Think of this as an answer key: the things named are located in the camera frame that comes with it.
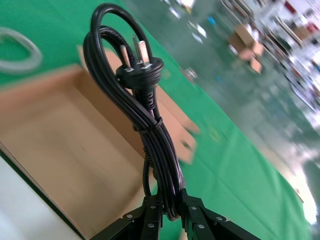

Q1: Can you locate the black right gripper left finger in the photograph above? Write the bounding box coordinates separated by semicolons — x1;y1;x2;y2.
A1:
92;196;165;240

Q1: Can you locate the black power cord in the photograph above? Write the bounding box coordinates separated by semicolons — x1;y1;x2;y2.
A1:
83;4;188;223

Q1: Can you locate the green table cloth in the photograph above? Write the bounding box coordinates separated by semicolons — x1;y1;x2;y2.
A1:
0;0;313;240

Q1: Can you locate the blurred brown carton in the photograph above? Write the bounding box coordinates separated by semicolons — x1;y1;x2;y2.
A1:
227;23;265;74

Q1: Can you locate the clear tape roll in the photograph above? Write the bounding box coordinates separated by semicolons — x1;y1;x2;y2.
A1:
0;28;44;75

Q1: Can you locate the open cardboard box with hole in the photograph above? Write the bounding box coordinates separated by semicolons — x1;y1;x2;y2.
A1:
0;44;201;240

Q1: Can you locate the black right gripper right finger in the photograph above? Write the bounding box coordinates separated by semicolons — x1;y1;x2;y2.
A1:
180;189;251;240

